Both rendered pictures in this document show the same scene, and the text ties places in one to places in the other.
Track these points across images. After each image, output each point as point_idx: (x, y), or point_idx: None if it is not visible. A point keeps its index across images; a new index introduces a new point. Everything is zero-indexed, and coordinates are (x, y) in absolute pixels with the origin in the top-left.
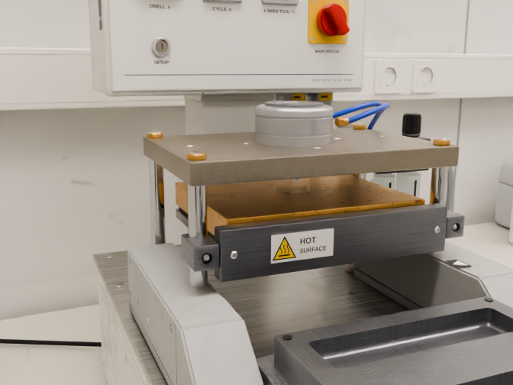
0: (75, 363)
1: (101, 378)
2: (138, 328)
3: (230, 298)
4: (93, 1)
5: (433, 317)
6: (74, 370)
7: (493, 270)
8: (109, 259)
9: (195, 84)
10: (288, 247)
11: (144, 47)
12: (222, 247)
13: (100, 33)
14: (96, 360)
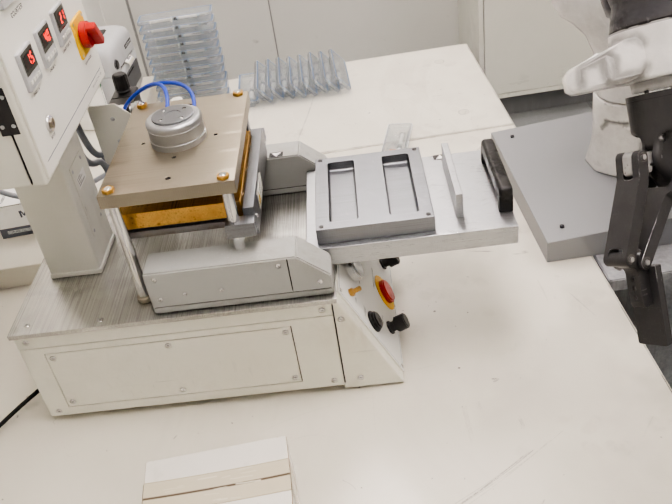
0: (18, 442)
1: (60, 423)
2: (188, 310)
3: None
4: None
5: (327, 181)
6: (29, 442)
7: (292, 147)
8: (32, 325)
9: (67, 138)
10: (259, 195)
11: (45, 131)
12: (255, 214)
13: (0, 139)
14: (25, 426)
